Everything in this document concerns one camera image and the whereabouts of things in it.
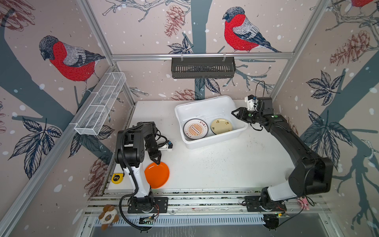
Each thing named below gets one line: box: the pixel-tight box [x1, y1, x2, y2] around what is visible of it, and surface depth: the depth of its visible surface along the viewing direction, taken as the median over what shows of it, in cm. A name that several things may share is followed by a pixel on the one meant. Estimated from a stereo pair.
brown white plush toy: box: [98, 204, 120, 231], surface depth 70 cm
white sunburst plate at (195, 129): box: [182, 118, 209, 141], surface depth 103 cm
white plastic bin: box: [174, 95, 249, 150], surface depth 105 cm
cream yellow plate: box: [210, 118, 233, 135], surface depth 106 cm
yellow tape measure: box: [111, 172, 124, 185], surface depth 82 cm
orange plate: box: [144, 161, 170, 190], surface depth 86 cm
